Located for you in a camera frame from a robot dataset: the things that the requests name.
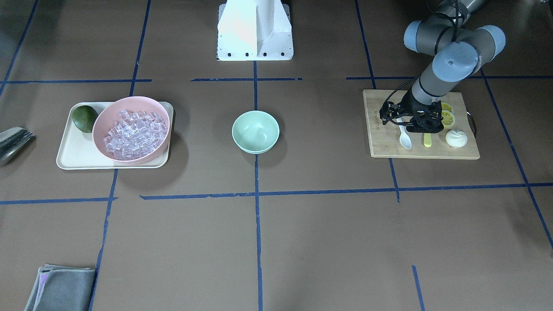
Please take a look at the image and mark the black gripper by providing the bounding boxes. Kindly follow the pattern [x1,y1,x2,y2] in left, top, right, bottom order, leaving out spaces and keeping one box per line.
[379,92,444,133]

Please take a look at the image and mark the white plastic spoon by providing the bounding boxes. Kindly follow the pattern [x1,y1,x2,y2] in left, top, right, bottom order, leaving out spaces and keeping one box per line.
[397,118,413,149]

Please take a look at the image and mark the steel ice scoop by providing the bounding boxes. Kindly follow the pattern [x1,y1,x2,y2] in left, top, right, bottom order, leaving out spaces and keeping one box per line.
[0,127,36,167]

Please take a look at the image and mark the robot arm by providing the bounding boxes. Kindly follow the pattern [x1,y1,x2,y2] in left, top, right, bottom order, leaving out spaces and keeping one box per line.
[379,0,506,133]

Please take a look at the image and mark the mint green bowl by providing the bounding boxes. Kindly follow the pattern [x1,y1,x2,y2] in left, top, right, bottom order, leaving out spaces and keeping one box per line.
[232,111,280,154]

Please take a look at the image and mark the clear ice cubes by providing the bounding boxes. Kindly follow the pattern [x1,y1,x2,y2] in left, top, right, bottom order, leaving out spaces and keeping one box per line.
[103,110,168,161]

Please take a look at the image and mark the pink bowl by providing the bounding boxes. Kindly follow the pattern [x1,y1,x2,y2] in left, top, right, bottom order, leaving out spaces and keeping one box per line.
[92,96,174,167]

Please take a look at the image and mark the yellow plastic knife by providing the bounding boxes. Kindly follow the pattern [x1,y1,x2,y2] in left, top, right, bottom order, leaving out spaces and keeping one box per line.
[423,133,432,148]

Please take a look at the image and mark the upper lemon slice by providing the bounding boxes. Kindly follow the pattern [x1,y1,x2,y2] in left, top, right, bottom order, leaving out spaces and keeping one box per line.
[441,110,456,128]

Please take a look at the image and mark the wooden cutting board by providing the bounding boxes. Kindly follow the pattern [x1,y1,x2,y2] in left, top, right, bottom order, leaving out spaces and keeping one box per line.
[362,90,480,160]

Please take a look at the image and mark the green lime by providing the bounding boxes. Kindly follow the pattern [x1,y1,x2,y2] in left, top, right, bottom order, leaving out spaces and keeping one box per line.
[71,105,99,133]

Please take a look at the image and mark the beige plastic tray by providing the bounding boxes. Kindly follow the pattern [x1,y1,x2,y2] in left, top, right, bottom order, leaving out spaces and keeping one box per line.
[57,101,171,170]

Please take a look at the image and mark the folded grey cloth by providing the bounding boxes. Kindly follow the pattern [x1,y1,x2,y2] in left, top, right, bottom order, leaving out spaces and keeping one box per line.
[24,264,95,311]

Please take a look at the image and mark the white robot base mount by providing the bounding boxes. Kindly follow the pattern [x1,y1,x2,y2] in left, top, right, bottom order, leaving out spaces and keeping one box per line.
[216,0,294,61]

